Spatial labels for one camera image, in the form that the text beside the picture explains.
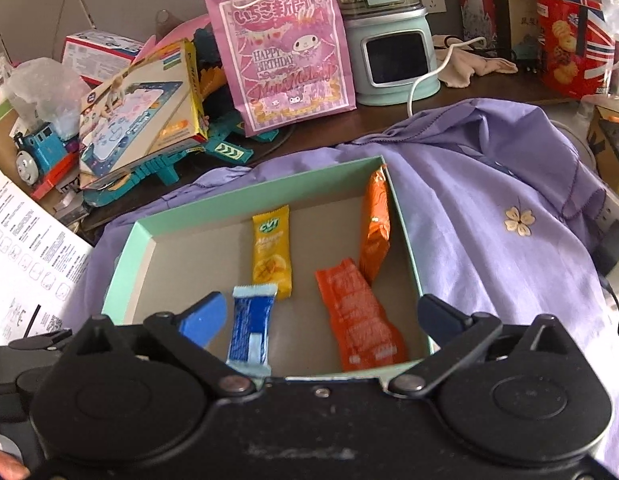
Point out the purple floral cloth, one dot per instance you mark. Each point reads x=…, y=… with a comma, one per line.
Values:
x=479, y=260

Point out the drawing mat toy box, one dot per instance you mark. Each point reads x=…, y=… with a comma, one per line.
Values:
x=139, y=110

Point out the beige cloth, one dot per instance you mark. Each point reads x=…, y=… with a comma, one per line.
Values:
x=469, y=67

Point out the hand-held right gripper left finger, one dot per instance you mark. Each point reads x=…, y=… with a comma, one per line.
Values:
x=203, y=317

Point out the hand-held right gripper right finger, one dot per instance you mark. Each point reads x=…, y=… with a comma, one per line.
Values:
x=438, y=317

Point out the pink paper gift bag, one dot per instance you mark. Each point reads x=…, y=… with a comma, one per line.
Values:
x=284, y=55

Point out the white instruction sheet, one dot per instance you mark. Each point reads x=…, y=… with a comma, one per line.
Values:
x=24, y=260

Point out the red cookie tin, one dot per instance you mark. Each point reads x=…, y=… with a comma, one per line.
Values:
x=572, y=45

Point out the tall red printed box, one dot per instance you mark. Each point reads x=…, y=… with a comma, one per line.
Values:
x=477, y=5

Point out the clear plastic bag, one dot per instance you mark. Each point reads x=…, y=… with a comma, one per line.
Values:
x=42, y=87

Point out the orange snack packet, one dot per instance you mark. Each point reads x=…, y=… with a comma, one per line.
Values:
x=375, y=230

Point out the brown cardboard box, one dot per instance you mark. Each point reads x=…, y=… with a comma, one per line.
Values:
x=522, y=20

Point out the blue toy train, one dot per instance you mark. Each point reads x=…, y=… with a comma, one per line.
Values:
x=39, y=152

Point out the person's left hand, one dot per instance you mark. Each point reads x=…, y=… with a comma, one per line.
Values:
x=7, y=466

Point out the blue snack packet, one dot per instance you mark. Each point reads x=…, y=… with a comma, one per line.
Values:
x=250, y=327

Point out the mint green kitchen appliance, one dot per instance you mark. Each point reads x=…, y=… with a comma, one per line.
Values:
x=389, y=55

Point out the teal toy track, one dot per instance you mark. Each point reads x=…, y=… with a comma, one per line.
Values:
x=224, y=147

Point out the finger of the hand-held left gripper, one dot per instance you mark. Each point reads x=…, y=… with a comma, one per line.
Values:
x=42, y=340

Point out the flat red-orange snack packet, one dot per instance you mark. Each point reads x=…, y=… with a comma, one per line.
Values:
x=362, y=315

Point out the red and white box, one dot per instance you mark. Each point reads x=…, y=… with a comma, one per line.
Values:
x=97, y=52

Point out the yellow mango snack packet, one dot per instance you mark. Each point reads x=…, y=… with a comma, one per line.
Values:
x=272, y=250

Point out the teal cardboard box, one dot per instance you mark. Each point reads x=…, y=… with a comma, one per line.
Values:
x=189, y=260

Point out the orange-edged cardboard box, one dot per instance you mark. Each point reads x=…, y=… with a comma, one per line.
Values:
x=609, y=145

